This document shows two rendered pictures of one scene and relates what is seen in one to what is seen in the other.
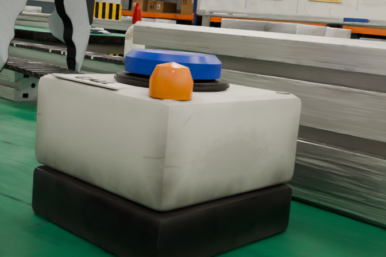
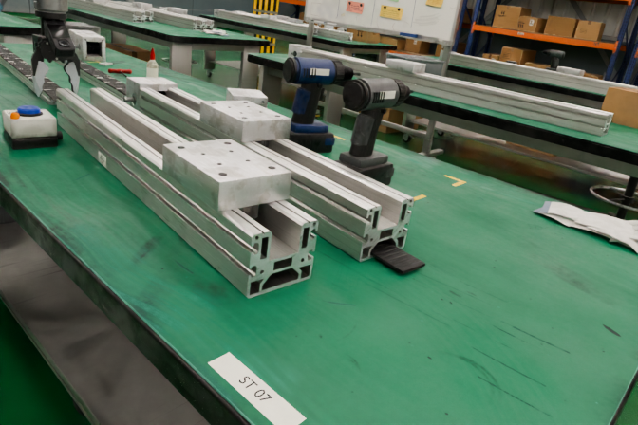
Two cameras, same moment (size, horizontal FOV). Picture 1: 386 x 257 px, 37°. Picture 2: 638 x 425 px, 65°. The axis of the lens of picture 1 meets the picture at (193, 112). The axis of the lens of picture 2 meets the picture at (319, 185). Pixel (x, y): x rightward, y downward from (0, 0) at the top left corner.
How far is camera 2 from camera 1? 96 cm
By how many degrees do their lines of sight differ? 12
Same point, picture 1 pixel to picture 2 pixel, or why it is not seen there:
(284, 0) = (364, 14)
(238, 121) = (32, 123)
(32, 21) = (177, 22)
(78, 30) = (73, 79)
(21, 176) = not seen: hidden behind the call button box
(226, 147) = (29, 127)
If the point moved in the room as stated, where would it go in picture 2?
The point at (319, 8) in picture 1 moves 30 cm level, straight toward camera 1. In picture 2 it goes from (386, 23) to (379, 23)
